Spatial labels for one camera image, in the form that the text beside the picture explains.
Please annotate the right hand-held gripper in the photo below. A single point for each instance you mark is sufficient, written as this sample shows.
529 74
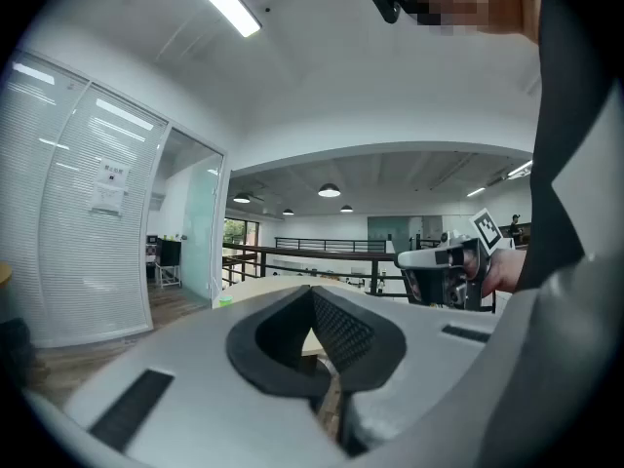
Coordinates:
439 256

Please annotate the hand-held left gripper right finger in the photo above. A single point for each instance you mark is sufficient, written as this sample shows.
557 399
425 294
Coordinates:
419 349

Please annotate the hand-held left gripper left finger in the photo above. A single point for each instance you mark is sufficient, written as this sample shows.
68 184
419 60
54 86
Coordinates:
195 407

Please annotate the green cup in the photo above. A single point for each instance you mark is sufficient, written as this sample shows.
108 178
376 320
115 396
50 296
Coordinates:
225 301

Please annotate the person's right hand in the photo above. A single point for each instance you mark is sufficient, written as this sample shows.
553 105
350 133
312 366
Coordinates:
504 271

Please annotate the black metal railing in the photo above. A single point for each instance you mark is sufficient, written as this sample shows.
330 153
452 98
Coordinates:
317 252

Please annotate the white metal rack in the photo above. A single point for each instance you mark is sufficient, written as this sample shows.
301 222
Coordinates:
168 277

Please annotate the person's black clothing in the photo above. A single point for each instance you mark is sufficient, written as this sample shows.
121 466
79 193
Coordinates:
560 164

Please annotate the black cabinet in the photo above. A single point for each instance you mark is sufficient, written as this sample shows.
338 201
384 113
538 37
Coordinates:
168 252

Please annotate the frosted glass door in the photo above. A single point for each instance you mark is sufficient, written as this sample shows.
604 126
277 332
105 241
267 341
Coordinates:
202 222

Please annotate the glass partition with white blinds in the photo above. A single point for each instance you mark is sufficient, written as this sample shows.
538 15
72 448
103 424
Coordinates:
73 261

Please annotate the white paper notice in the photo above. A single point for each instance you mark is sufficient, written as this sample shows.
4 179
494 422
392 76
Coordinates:
111 188

